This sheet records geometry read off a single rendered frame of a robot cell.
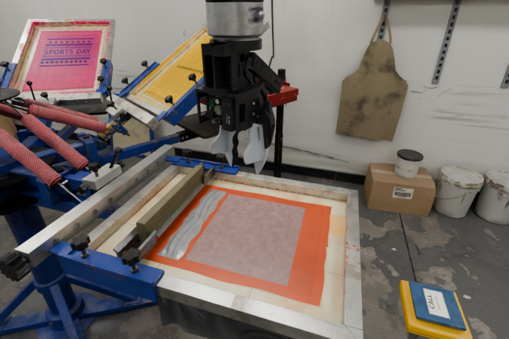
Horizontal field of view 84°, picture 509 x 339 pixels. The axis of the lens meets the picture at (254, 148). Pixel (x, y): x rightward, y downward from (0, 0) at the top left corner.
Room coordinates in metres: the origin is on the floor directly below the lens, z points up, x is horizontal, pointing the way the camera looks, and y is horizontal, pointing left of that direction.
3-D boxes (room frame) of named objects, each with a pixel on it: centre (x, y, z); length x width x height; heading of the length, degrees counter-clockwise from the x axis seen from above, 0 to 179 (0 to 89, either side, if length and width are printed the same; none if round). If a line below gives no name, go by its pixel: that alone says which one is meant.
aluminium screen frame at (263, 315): (0.73, 0.07, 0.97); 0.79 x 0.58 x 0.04; 73
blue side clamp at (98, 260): (0.53, 0.38, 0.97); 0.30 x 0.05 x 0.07; 73
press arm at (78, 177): (0.90, 0.61, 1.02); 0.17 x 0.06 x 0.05; 73
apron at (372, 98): (2.43, -1.04, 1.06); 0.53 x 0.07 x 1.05; 73
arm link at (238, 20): (0.41, 0.02, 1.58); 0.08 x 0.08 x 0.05
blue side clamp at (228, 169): (1.06, 0.22, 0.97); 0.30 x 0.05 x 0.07; 73
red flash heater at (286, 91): (2.00, 0.03, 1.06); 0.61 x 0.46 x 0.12; 133
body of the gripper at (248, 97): (0.40, 0.03, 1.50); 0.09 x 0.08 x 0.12; 148
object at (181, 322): (0.54, 0.07, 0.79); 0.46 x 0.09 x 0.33; 73
